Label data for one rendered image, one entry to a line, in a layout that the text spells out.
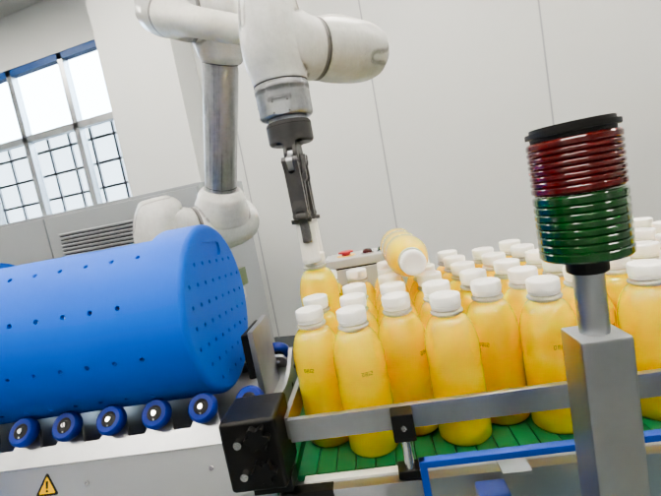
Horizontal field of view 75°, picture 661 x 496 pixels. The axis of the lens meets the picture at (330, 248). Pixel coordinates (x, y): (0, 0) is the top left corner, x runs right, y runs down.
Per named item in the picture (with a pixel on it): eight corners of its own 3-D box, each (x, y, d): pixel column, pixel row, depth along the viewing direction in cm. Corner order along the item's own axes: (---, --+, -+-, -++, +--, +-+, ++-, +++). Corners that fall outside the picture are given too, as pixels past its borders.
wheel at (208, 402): (192, 395, 67) (187, 393, 66) (219, 391, 67) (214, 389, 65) (190, 425, 65) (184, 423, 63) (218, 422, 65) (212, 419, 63)
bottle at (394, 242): (397, 218, 83) (414, 229, 65) (422, 245, 84) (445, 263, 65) (371, 243, 84) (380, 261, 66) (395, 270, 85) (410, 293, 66)
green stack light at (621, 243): (526, 256, 36) (519, 198, 36) (606, 242, 36) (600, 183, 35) (561, 270, 30) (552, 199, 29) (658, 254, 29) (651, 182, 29)
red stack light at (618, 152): (518, 197, 36) (512, 150, 35) (599, 182, 35) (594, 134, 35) (552, 198, 29) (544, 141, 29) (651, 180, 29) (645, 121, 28)
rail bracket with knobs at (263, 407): (253, 460, 60) (238, 391, 59) (303, 453, 60) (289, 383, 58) (231, 511, 51) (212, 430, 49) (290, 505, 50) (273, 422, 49)
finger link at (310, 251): (314, 219, 71) (313, 219, 70) (322, 261, 72) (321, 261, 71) (296, 222, 71) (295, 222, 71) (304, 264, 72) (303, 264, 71)
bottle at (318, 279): (310, 373, 73) (289, 266, 71) (316, 356, 80) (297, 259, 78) (351, 368, 72) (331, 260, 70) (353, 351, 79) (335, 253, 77)
